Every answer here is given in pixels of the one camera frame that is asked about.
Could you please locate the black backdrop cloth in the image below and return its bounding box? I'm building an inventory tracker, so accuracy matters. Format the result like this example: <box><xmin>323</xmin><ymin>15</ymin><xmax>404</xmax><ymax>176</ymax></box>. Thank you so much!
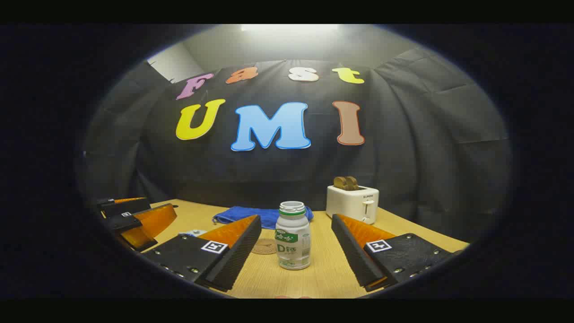
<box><xmin>81</xmin><ymin>47</ymin><xmax>514</xmax><ymax>243</ymax></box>

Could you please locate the round brown coaster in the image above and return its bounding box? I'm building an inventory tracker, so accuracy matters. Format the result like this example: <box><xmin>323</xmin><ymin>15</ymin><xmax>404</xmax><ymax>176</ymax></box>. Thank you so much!
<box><xmin>251</xmin><ymin>239</ymin><xmax>278</xmax><ymax>255</ymax></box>

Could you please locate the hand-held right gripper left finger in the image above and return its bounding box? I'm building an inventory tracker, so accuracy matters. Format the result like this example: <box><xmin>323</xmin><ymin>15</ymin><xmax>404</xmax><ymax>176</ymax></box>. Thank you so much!
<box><xmin>143</xmin><ymin>214</ymin><xmax>262</xmax><ymax>292</ymax></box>

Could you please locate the white plastic water bottle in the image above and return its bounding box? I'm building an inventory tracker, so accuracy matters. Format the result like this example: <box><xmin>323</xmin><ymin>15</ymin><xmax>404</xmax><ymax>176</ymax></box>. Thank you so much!
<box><xmin>274</xmin><ymin>201</ymin><xmax>312</xmax><ymax>271</ymax></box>

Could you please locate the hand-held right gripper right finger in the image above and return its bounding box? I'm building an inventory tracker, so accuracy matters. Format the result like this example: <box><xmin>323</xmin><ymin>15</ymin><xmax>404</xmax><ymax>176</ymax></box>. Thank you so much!
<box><xmin>331</xmin><ymin>214</ymin><xmax>453</xmax><ymax>292</ymax></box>

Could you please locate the white toaster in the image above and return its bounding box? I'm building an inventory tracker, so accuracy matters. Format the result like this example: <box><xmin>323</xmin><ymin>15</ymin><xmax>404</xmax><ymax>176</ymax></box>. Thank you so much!
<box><xmin>326</xmin><ymin>185</ymin><xmax>380</xmax><ymax>225</ymax></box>

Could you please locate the blue towel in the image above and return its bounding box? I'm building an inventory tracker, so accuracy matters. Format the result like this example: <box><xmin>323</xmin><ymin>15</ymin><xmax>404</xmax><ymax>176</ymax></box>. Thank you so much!
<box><xmin>212</xmin><ymin>205</ymin><xmax>314</xmax><ymax>230</ymax></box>

